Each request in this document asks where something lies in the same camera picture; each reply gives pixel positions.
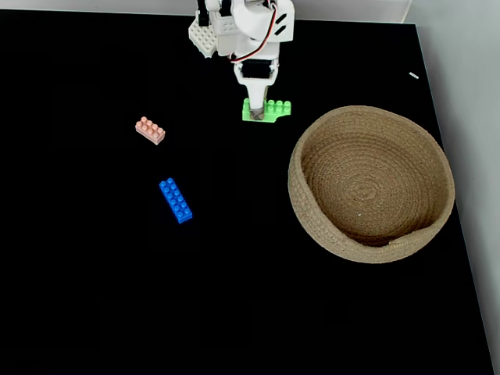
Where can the green lego block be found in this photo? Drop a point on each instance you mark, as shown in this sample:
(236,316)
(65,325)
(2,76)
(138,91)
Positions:
(279,108)

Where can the pink lego block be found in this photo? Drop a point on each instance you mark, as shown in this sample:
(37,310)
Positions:
(150,130)

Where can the blue lego block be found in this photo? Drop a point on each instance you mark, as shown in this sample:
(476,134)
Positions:
(176,200)

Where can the small white scrap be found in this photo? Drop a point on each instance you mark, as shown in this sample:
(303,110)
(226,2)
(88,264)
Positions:
(414,75)

